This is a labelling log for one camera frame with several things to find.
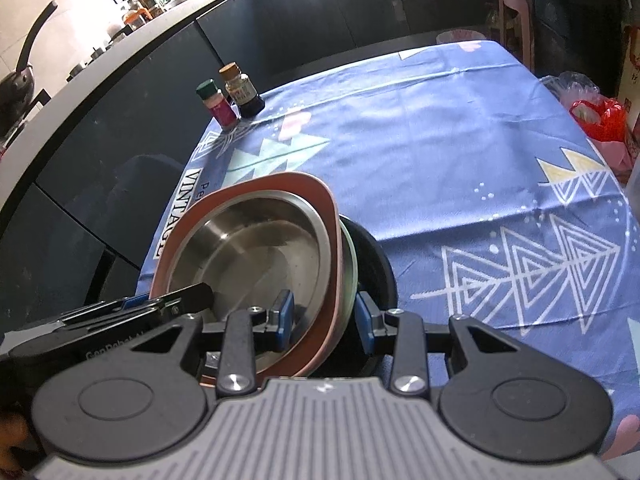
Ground red plastic bag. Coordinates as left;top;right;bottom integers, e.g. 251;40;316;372
570;98;627;144

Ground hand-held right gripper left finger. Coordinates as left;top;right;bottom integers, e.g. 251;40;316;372
132;289;296;395

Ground pink square bowl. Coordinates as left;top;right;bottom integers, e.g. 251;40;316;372
149;170;347;379

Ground pink plastic bag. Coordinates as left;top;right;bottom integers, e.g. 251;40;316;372
542;70;640;182

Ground black frying pan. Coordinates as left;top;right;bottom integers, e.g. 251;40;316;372
0;0;59;137

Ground black round plate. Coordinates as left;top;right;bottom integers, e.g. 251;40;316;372
310;214;400;379

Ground dark kitchen cabinets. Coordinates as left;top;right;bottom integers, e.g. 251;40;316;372
0;0;416;331

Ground green round plate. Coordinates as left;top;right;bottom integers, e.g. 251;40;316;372
320;217;361;362

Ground row of condiment bottles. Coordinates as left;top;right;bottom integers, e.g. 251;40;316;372
106;0;209;37

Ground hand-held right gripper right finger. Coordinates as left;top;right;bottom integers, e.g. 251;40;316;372
355;292;522;397

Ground green-capped spice bottle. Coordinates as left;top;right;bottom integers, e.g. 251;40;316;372
195;78;239;126

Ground blue patterned tablecloth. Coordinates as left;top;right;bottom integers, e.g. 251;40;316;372
134;39;640;461

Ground orange-capped dark sauce bottle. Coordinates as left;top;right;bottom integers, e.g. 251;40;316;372
218;62;266;119

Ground pink plastic stool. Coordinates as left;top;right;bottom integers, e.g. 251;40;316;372
497;0;537;72

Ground grey kitchen countertop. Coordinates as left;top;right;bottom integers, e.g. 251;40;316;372
0;0;261;206

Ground beige cardboard box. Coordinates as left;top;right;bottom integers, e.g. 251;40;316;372
617;34;640;127

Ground stainless steel bowl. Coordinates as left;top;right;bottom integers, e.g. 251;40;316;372
167;188;334;377

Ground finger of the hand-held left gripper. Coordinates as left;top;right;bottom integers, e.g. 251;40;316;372
60;296;166;322
55;282;214;335

